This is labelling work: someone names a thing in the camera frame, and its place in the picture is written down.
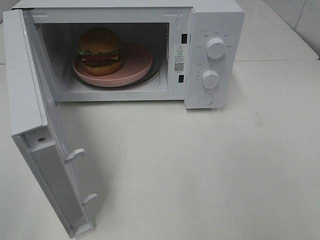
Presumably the round white door button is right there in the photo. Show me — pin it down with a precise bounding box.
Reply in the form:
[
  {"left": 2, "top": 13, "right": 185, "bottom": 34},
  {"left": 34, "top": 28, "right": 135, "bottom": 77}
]
[{"left": 198, "top": 93, "right": 214, "bottom": 106}]

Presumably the pink round plate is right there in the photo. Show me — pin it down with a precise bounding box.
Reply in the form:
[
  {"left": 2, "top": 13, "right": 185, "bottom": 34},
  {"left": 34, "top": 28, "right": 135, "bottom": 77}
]
[{"left": 73, "top": 42, "right": 153, "bottom": 88}]

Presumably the burger with lettuce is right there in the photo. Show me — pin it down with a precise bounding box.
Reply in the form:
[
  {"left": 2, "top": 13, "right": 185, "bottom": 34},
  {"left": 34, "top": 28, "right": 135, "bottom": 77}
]
[{"left": 77, "top": 27, "right": 123, "bottom": 76}]

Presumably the glass microwave turntable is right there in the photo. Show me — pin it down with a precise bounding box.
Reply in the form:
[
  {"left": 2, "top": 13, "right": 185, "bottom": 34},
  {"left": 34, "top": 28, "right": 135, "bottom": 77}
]
[{"left": 73, "top": 57, "right": 162, "bottom": 88}]

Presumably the lower white dial knob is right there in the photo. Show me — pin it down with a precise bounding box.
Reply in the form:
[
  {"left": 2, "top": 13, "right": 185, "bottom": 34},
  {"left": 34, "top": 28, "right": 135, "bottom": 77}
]
[{"left": 201, "top": 70, "right": 220, "bottom": 89}]

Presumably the white dial knob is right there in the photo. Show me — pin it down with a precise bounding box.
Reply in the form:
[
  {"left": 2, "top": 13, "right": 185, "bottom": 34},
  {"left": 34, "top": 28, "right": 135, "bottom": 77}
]
[
  {"left": 204, "top": 36, "right": 227, "bottom": 60},
  {"left": 201, "top": 70, "right": 220, "bottom": 89}
]

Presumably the white warning label sticker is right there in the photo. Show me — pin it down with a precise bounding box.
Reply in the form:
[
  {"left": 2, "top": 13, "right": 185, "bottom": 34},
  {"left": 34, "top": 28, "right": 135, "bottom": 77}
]
[{"left": 172, "top": 44, "right": 187, "bottom": 74}]

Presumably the white microwave oven body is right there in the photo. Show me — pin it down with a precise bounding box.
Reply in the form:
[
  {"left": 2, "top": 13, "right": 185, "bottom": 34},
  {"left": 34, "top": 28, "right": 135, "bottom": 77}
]
[{"left": 10, "top": 0, "right": 245, "bottom": 109}]

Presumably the upper white dial knob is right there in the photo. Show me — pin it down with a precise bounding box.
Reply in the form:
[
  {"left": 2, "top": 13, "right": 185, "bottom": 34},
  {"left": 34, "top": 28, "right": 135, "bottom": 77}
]
[{"left": 204, "top": 36, "right": 227, "bottom": 60}]

